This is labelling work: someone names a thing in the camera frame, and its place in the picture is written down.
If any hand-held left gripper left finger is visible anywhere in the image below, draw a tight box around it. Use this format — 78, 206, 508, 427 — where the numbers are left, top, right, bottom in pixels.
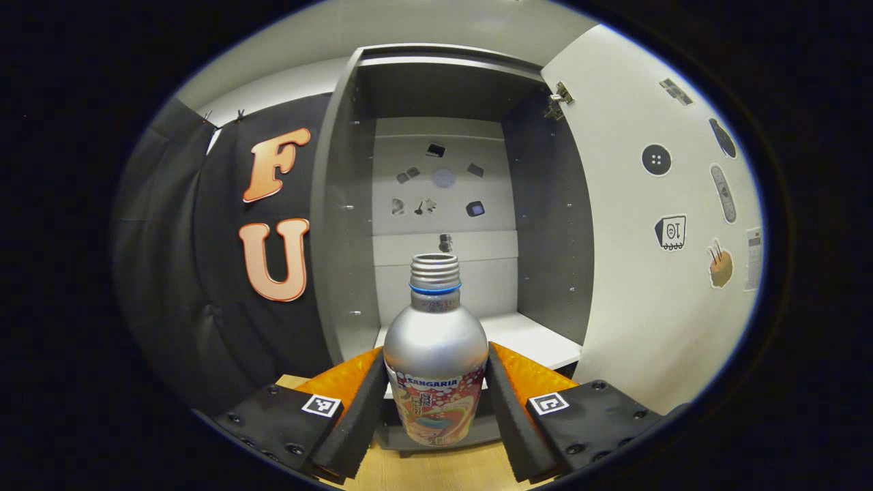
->
215, 346, 389, 481

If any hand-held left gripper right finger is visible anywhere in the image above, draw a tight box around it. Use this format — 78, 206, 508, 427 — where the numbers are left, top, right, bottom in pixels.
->
486, 341, 690, 483

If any silver aluminium bottle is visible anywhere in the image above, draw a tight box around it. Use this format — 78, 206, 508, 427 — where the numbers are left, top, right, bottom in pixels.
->
382, 253, 490, 447

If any beige cabinet door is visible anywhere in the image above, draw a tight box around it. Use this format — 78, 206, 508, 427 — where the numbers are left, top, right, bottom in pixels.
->
541, 24, 766, 417

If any grey cabinet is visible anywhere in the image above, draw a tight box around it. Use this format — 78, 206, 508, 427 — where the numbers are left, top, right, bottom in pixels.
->
310, 43, 595, 451

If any metal door hinge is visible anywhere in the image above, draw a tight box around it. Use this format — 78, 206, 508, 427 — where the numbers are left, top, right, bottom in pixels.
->
544, 82, 575, 120

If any black backdrop cloth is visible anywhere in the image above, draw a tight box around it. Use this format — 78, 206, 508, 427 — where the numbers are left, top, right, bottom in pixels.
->
113, 92, 335, 417

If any row of backdrop clips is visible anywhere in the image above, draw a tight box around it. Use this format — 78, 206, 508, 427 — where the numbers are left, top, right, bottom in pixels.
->
201, 108, 246, 128

